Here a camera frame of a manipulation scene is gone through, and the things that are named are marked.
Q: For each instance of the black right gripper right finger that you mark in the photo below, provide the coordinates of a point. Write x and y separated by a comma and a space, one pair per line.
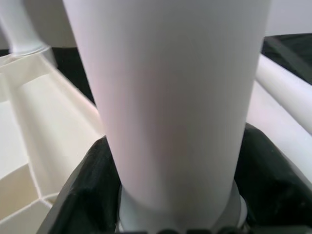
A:
273, 190

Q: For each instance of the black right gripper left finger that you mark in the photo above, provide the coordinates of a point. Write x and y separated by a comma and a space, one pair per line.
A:
90, 190

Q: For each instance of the white plastic children table top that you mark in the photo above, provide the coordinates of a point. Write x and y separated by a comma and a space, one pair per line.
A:
44, 117

